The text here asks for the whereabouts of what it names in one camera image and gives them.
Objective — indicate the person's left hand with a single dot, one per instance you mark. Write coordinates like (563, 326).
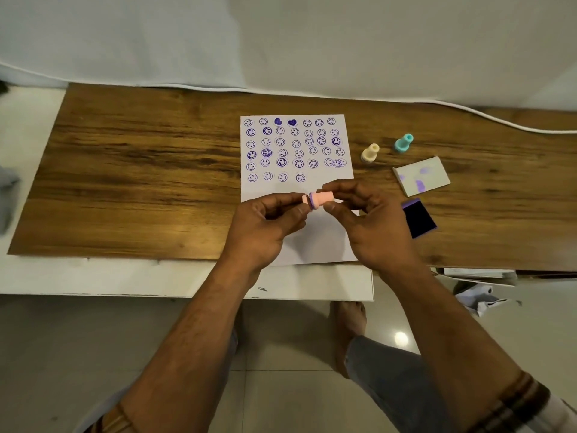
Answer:
(257, 234)

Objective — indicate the person's right hand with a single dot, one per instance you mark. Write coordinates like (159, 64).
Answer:
(378, 234)

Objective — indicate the purple ink pad base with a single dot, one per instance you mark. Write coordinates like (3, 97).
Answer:
(419, 218)

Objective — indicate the white stamped paper sheet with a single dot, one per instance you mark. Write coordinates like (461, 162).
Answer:
(270, 189)

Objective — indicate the pink stamp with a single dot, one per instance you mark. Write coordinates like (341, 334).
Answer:
(322, 199)

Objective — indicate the white ink pad lid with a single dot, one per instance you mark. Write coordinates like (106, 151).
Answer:
(421, 176)

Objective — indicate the person's right forearm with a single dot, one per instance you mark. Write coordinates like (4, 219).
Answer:
(451, 338)

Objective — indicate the person's left forearm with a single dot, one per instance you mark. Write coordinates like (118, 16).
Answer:
(194, 347)

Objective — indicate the cream stamp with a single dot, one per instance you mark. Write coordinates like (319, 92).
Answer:
(369, 153)

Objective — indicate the person's bare foot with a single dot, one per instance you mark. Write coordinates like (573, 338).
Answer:
(349, 320)

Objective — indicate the teal stamp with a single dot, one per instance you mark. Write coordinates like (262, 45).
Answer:
(404, 143)

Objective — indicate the crumpled white paper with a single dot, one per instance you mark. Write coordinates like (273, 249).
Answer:
(480, 299)

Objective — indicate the white cardboard box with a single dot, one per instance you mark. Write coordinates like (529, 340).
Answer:
(473, 272)

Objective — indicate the wooden board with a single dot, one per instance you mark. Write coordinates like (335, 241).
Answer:
(135, 198)

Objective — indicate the grey trousers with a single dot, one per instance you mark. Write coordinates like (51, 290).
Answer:
(396, 378)

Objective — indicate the white low bench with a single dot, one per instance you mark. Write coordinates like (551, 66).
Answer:
(112, 277)

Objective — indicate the white backdrop cloth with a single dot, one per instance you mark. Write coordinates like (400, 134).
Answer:
(270, 40)

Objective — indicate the plaid shirt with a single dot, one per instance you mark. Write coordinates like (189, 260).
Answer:
(532, 405)

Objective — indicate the white plastic bag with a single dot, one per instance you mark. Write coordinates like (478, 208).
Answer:
(6, 198)

